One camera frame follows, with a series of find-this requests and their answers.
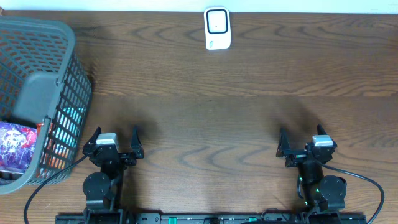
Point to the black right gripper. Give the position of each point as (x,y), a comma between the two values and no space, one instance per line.
(284,150)

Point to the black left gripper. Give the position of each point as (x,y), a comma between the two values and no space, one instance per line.
(123,156)

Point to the teal packet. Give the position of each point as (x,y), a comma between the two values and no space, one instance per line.
(69,122)

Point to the orange snack bar wrapper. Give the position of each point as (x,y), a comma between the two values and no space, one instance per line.
(39,127)

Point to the purple square snack packet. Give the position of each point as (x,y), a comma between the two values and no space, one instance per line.
(17,147)

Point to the small orange tissue packet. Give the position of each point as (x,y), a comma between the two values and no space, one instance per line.
(58,157)

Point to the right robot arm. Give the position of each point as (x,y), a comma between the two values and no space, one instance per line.
(324,195)

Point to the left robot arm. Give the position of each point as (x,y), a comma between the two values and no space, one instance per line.
(103,189)

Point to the white barcode scanner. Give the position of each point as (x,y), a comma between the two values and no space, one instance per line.
(217,28)

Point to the grey plastic mesh basket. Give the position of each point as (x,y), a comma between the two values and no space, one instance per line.
(40,75)

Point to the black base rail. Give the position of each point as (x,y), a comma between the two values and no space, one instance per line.
(155,218)

